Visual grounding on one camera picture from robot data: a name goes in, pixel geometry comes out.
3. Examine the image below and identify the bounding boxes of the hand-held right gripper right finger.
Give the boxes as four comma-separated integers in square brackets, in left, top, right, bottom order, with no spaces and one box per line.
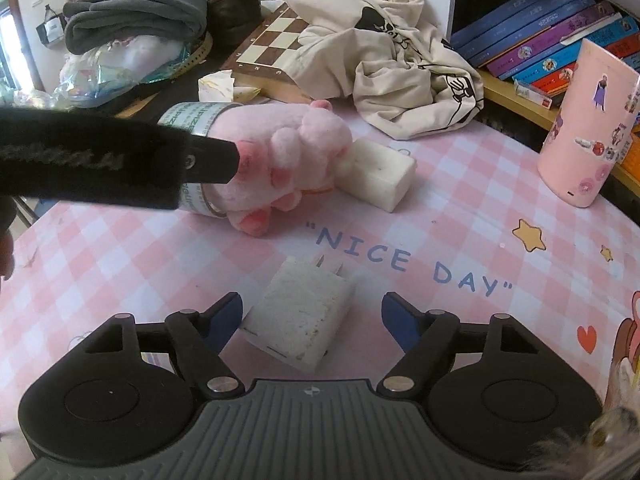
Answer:
[381,291,545,398]

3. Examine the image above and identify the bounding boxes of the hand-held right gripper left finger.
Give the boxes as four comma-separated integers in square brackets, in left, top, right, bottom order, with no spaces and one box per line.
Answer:
[80,291,244,398]

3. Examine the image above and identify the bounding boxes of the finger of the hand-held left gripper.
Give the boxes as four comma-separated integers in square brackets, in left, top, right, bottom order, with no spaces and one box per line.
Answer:
[186,135,240,184]

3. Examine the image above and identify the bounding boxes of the clear printed tape roll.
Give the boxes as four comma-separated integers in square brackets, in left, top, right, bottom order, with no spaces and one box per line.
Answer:
[159,101,241,218]

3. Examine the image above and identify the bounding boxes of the white plug charger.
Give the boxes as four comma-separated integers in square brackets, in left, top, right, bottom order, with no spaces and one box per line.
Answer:
[239,255,357,373]

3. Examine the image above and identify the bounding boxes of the pink plush paw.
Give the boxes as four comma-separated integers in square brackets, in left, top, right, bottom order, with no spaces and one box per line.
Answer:
[204,100,353,236]

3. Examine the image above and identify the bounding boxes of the person's left hand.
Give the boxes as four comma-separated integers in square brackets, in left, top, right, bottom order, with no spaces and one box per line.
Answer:
[0,232,16,281]

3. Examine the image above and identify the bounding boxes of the cream wedge paper box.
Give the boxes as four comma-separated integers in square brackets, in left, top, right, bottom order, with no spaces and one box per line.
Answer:
[197,71,261,106]

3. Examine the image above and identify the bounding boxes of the iridescent plastic wrap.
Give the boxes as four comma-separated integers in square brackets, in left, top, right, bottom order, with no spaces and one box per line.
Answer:
[0,35,213,111]

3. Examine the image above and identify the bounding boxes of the pink checked table mat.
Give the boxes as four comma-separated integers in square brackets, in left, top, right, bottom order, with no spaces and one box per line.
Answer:
[0,95,640,411]

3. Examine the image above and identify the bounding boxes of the wooden chessboard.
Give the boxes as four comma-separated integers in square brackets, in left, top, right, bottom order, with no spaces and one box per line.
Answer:
[220,2,321,103]

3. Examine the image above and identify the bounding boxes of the small hanging pouch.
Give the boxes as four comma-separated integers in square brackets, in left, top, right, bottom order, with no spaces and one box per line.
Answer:
[37,5,68,48]

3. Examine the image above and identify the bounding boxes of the white rectangular block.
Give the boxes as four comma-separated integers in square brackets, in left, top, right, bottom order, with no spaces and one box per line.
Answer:
[336,139,417,213]

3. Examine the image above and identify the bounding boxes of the dark brown bag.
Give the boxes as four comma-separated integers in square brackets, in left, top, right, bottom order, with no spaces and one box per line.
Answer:
[206,0,263,51]

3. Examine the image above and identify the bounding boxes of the grey folded blanket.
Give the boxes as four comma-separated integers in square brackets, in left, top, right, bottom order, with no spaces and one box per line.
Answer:
[62,0,208,56]

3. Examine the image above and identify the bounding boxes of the beige printed cloth bag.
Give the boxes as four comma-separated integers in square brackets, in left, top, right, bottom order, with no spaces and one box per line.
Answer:
[267,0,485,141]

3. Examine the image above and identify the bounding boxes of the brown furry cuff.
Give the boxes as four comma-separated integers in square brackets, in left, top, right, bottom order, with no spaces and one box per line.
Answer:
[520,405,640,480]

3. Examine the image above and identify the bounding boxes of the pink sticker-covered cylinder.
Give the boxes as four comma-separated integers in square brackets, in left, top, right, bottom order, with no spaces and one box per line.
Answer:
[537,37,640,209]

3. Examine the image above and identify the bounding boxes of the small white red box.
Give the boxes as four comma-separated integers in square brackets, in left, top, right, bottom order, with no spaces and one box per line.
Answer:
[515,80,556,111]

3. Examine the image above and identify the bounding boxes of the row of children's books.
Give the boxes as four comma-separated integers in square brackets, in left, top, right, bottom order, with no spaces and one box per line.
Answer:
[450,0,640,111]

